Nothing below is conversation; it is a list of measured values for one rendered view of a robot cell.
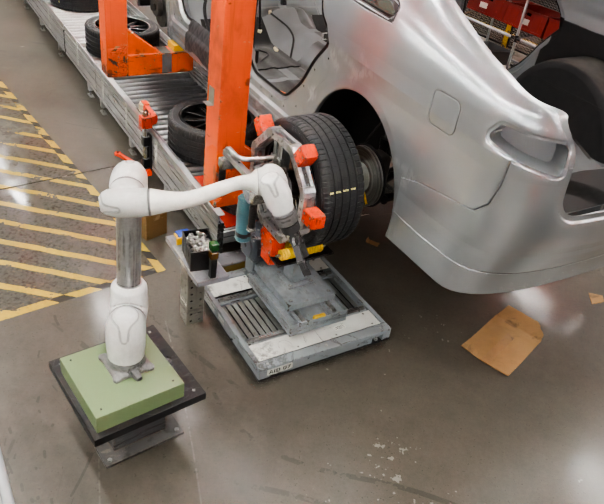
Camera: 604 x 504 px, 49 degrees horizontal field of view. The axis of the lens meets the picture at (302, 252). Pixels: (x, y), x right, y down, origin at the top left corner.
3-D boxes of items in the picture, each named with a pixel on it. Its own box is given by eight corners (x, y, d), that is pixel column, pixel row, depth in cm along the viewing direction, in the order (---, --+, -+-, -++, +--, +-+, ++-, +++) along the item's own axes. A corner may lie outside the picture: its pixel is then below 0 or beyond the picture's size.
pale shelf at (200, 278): (228, 280, 331) (229, 275, 329) (197, 288, 323) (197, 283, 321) (195, 234, 360) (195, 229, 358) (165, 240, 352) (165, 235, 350)
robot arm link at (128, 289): (108, 334, 285) (112, 302, 303) (146, 334, 288) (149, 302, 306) (104, 176, 242) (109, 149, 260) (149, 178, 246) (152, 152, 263)
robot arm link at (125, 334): (104, 367, 271) (102, 326, 259) (108, 337, 286) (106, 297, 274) (144, 367, 274) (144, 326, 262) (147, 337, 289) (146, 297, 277)
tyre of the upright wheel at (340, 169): (288, 120, 365) (306, 237, 375) (250, 125, 354) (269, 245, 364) (355, 103, 308) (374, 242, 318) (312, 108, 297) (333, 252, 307)
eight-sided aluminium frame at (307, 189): (306, 259, 327) (321, 161, 296) (294, 262, 324) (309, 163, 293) (256, 204, 363) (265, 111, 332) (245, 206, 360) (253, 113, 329)
